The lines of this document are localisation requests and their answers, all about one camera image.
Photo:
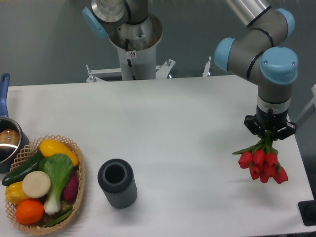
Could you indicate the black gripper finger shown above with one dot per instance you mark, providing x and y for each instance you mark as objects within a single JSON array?
[
  {"x": 253, "y": 125},
  {"x": 284, "y": 132}
]

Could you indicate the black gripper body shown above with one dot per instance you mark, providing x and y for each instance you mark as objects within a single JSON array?
[{"x": 276, "y": 123}]

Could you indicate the red tulip bouquet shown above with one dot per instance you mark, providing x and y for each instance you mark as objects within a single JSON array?
[{"x": 261, "y": 159}]

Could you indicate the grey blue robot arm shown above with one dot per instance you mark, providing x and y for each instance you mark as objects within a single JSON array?
[{"x": 259, "y": 59}]

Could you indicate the dark grey ribbed vase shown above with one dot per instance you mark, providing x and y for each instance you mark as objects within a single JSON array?
[{"x": 117, "y": 181}]

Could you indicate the black device at table edge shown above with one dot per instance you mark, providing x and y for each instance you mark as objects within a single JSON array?
[{"x": 308, "y": 212}]

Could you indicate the purple sweet potato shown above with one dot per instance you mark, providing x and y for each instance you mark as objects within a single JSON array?
[{"x": 71, "y": 189}]

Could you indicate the green bok choy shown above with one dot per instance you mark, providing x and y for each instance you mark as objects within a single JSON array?
[{"x": 59, "y": 168}]

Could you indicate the yellow squash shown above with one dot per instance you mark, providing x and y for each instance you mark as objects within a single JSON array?
[{"x": 50, "y": 147}]

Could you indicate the woven wicker basket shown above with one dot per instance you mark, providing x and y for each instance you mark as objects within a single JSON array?
[{"x": 38, "y": 228}]

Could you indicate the green bean pod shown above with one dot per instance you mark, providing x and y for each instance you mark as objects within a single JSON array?
[{"x": 59, "y": 219}]

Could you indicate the beige round disc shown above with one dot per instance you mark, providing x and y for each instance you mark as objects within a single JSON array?
[{"x": 36, "y": 184}]

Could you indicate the dark green cucumber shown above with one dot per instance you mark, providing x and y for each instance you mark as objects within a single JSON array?
[{"x": 19, "y": 173}]

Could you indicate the orange fruit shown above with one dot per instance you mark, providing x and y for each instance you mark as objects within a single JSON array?
[{"x": 29, "y": 211}]

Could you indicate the yellow bell pepper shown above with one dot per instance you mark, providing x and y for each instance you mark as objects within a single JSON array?
[{"x": 15, "y": 194}]

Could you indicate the white frame at right edge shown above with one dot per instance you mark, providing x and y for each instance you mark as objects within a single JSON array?
[{"x": 308, "y": 109}]

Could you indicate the white metal mounting frame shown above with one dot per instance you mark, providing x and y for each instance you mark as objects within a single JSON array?
[{"x": 167, "y": 70}]

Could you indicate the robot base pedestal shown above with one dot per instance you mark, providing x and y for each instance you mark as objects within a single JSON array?
[{"x": 132, "y": 29}]

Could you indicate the blue handled saucepan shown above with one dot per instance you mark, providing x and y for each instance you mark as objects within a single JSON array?
[{"x": 12, "y": 137}]

